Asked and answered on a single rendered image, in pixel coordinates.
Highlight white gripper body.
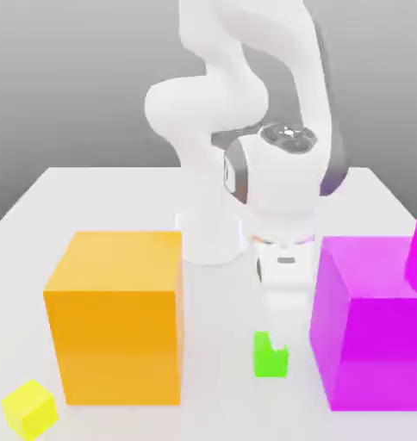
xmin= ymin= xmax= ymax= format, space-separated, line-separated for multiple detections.
xmin=263 ymin=284 xmax=312 ymax=332

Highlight small green cube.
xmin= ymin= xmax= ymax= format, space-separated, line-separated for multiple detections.
xmin=252 ymin=331 xmax=289 ymax=379

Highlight small yellow cube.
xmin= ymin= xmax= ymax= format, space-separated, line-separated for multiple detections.
xmin=0 ymin=378 xmax=60 ymax=441

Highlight large magenta box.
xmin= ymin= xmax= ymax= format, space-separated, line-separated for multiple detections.
xmin=308 ymin=235 xmax=417 ymax=413

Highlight large orange box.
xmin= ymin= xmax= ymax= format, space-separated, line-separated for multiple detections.
xmin=42 ymin=230 xmax=184 ymax=407

